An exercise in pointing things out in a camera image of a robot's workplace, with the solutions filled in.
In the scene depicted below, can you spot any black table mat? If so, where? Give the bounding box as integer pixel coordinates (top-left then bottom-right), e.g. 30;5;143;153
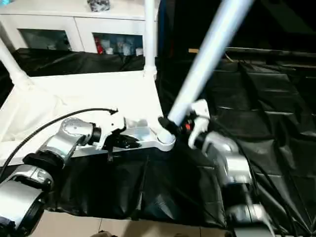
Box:
0;46;316;234

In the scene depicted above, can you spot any dark long bar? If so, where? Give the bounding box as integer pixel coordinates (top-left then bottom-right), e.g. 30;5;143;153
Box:
225;46;316;58

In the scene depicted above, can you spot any black left camera cable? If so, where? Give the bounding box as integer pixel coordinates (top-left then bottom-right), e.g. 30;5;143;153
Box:
0;107;119;175

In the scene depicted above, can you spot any white glass-door cabinet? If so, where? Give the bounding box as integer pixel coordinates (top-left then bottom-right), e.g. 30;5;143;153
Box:
0;0;159;57

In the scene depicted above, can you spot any dark bundle on cabinet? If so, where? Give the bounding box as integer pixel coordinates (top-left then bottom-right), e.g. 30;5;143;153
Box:
87;0;112;12

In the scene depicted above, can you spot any white plastic table leg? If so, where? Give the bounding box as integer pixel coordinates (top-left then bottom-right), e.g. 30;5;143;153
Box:
0;36;33;86
143;0;158;78
157;0;255;147

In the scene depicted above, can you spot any white plastic table top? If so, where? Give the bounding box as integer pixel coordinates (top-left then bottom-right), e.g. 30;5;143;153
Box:
0;70;177;167

